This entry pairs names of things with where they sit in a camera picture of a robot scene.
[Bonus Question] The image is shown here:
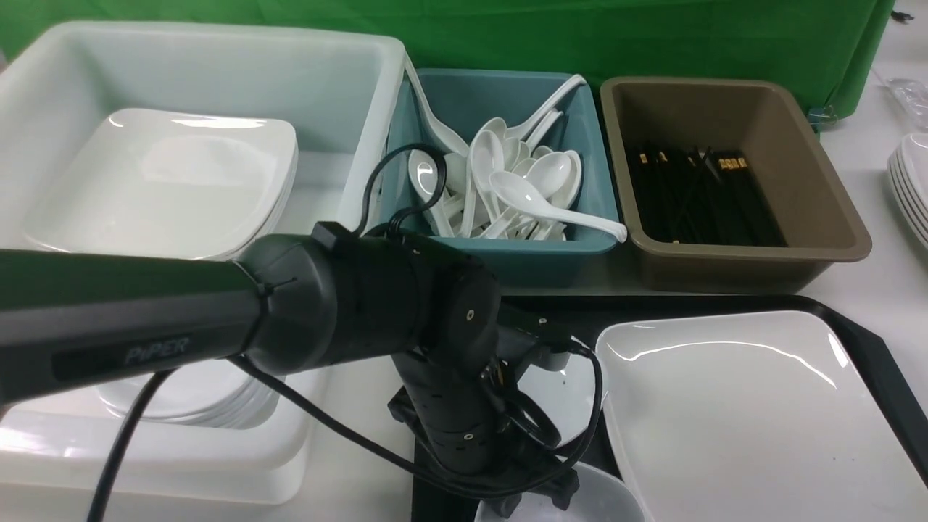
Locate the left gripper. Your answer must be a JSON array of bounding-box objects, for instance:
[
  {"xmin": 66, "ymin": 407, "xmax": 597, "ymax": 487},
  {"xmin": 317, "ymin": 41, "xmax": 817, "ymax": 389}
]
[{"xmin": 388, "ymin": 304, "xmax": 581, "ymax": 512}]

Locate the pile of white spoons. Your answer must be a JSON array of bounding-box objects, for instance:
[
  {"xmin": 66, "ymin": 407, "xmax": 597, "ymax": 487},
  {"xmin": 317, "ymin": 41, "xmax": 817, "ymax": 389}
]
[{"xmin": 405, "ymin": 59, "xmax": 587, "ymax": 240}]

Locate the stack of white square plates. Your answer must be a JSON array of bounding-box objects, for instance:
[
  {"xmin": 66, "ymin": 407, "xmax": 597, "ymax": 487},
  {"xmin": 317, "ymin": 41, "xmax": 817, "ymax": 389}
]
[{"xmin": 21, "ymin": 108, "xmax": 299, "ymax": 260}]

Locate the green cloth backdrop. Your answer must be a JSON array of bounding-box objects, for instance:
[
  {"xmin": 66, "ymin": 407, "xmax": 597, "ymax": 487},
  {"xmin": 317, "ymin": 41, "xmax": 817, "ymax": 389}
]
[{"xmin": 1, "ymin": 1, "xmax": 894, "ymax": 117}]

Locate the grey-white small bowl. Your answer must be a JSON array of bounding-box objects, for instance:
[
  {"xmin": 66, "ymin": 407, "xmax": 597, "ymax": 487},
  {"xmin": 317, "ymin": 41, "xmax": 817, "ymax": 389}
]
[
  {"xmin": 507, "ymin": 463, "xmax": 645, "ymax": 521},
  {"xmin": 518, "ymin": 354, "xmax": 595, "ymax": 450}
]

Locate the large white square plate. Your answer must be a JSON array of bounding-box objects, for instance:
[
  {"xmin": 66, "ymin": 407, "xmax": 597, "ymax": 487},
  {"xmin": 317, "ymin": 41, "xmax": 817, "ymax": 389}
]
[{"xmin": 596, "ymin": 310, "xmax": 927, "ymax": 521}]

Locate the white spoon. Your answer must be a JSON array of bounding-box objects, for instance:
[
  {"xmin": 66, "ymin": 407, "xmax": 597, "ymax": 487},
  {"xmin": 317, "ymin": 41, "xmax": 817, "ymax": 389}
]
[{"xmin": 489, "ymin": 171, "xmax": 629, "ymax": 242}]

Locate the white plate stack at right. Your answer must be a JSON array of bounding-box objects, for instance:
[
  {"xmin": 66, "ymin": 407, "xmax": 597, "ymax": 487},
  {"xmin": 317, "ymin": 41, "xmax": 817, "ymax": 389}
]
[{"xmin": 886, "ymin": 133, "xmax": 927, "ymax": 247}]

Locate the pile of black chopsticks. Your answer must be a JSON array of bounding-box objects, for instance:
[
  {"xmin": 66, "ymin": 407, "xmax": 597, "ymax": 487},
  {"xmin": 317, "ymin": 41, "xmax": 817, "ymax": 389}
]
[{"xmin": 624, "ymin": 142, "xmax": 788, "ymax": 247}]

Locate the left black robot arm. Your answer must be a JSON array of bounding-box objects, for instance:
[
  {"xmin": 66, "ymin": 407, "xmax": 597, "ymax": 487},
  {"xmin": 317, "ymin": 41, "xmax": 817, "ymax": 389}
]
[{"xmin": 2, "ymin": 222, "xmax": 579, "ymax": 518}]

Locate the teal plastic bin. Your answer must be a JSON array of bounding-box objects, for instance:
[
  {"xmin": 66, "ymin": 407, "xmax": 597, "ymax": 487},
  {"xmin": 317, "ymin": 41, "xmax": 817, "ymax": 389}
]
[{"xmin": 370, "ymin": 69, "xmax": 620, "ymax": 288}]

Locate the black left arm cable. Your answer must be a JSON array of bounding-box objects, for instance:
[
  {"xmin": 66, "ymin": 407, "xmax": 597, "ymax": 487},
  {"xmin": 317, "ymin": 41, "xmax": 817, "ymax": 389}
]
[{"xmin": 86, "ymin": 145, "xmax": 604, "ymax": 522}]

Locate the brown plastic bin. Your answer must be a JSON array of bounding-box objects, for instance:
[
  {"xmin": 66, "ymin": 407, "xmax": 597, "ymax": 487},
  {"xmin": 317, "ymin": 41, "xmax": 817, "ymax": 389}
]
[{"xmin": 600, "ymin": 77, "xmax": 872, "ymax": 294}]

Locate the stack of small white bowls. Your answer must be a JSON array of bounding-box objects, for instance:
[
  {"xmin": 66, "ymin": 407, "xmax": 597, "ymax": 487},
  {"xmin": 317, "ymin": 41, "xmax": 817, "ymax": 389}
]
[{"xmin": 141, "ymin": 360, "xmax": 278, "ymax": 429}]

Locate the clear plastic wrap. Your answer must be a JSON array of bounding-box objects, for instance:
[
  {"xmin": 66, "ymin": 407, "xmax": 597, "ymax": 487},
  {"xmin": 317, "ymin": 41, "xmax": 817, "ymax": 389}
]
[{"xmin": 884, "ymin": 78, "xmax": 927, "ymax": 133}]

